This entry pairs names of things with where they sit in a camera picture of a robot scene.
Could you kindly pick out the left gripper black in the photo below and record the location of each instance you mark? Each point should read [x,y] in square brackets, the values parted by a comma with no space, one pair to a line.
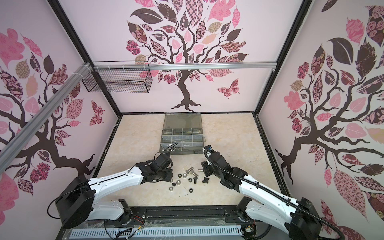
[169,176]

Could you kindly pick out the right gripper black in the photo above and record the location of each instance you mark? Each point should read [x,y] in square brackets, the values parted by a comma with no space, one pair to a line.
[205,164]

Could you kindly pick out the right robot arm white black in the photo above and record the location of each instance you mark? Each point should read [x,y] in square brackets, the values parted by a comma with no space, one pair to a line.
[297,218]

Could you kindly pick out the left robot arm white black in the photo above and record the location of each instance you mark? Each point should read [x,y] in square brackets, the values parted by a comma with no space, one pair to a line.
[81,201]

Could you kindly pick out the black socket screw pair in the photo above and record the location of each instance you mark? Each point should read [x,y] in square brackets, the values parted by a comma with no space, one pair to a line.
[205,180]

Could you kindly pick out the silver hex bolt upright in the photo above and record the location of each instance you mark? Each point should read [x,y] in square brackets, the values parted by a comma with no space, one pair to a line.
[189,170]

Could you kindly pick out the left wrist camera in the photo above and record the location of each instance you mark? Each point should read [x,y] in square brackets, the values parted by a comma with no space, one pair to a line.
[163,161]

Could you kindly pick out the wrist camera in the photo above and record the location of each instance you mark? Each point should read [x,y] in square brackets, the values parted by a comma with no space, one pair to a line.
[163,161]
[209,149]

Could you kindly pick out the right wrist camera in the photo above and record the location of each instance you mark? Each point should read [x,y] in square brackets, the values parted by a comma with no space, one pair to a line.
[209,149]

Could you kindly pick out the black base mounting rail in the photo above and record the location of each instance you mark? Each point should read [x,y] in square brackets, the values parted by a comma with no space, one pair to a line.
[186,213]

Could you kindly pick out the white slotted cable duct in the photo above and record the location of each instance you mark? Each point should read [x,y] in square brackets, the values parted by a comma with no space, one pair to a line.
[154,232]

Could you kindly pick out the black wire mesh basket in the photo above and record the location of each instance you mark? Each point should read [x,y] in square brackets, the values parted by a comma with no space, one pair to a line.
[119,77]

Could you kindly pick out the aluminium rail back wall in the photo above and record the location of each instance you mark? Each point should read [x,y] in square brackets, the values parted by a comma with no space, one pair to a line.
[196,66]

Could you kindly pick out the aluminium rail wall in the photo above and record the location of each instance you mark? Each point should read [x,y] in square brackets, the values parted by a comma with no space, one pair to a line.
[196,66]
[12,149]

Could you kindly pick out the aluminium rail left wall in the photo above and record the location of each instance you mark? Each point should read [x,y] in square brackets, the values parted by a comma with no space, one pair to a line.
[12,149]

